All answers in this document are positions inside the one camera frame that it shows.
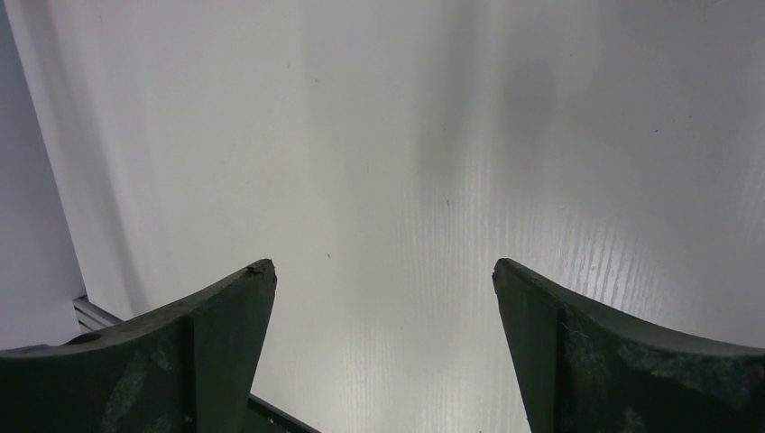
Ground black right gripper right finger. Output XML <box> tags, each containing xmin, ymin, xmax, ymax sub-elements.
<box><xmin>493</xmin><ymin>258</ymin><xmax>764</xmax><ymax>432</ymax></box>

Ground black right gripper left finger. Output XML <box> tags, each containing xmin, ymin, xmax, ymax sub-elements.
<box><xmin>1</xmin><ymin>259</ymin><xmax>277</xmax><ymax>432</ymax></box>

